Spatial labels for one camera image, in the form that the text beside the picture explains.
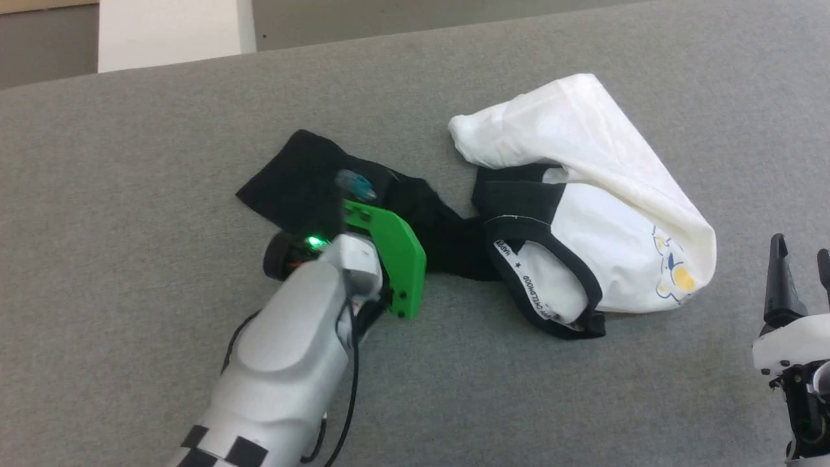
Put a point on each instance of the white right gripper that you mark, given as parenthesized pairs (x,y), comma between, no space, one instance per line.
(794,344)

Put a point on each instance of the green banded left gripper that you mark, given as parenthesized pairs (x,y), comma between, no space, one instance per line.
(399,259)

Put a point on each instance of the white and black raglan shirt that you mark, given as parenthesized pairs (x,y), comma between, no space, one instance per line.
(583,130)

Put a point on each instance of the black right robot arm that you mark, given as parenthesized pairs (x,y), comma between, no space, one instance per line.
(804,408)

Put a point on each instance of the teal connector plug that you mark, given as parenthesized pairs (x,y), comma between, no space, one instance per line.
(355,185)

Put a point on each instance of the white box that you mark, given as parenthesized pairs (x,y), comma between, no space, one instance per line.
(168,32)

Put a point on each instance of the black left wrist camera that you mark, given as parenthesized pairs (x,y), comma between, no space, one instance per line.
(280,256)

